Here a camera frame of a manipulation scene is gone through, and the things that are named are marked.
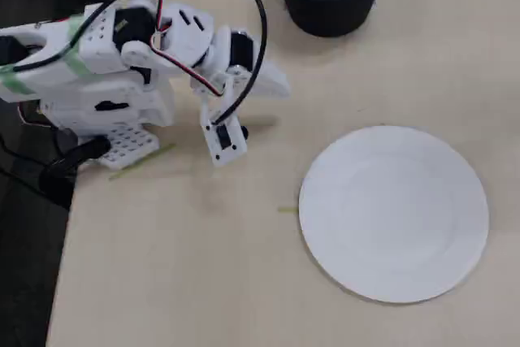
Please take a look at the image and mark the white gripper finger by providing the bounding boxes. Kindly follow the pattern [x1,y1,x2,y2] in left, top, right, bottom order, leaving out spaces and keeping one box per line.
[248,60,292,100]

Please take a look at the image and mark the white paper plate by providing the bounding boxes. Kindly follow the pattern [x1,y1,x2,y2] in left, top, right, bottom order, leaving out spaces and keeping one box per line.
[298,125,490,304]

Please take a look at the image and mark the long green tape strip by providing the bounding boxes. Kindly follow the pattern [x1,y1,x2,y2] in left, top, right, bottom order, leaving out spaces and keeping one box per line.
[108,142,178,180]

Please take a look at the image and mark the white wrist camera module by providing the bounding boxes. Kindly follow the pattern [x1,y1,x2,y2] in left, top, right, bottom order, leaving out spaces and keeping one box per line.
[199,109,249,167]

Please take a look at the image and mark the wide green tape band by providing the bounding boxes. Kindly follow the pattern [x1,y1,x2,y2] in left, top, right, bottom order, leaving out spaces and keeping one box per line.
[64,15,97,78]

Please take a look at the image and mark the red and white wire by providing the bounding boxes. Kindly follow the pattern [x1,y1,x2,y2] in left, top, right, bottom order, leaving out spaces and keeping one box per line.
[144,0,227,98]

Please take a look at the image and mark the black table clamp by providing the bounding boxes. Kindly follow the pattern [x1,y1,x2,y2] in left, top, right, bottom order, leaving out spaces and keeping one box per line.
[38,135,113,210]

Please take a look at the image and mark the white perforated base plate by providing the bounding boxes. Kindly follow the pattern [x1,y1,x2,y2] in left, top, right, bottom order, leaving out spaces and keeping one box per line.
[95,124,160,171]

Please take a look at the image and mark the thin black cable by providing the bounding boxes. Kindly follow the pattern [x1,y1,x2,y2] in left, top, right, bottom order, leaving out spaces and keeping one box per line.
[0,135,50,192]

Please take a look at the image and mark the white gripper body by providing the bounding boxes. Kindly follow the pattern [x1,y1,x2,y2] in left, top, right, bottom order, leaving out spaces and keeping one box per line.
[198,24,262,82]

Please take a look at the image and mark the narrow green tape band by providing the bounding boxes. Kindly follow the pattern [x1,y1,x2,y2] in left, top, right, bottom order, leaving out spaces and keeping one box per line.
[0,72,36,98]

